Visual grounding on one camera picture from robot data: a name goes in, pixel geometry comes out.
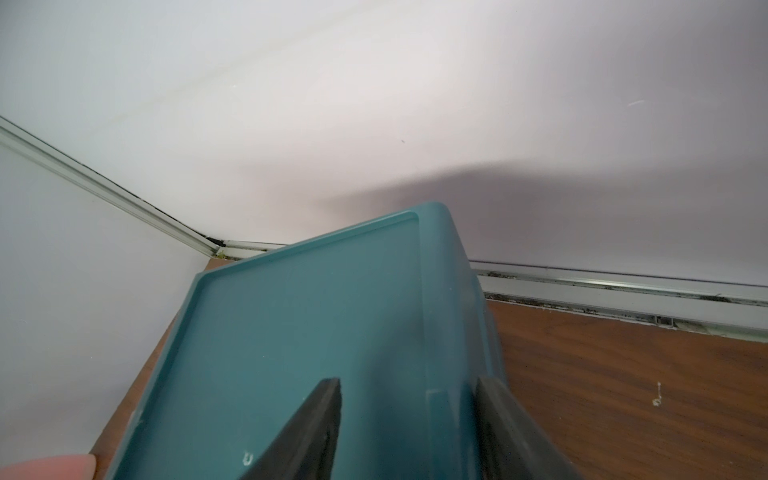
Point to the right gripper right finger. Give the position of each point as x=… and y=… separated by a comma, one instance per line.
x=512, y=445

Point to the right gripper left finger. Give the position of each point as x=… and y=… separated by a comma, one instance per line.
x=305, y=447

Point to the teal three-drawer cabinet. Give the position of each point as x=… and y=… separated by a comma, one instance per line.
x=390, y=307

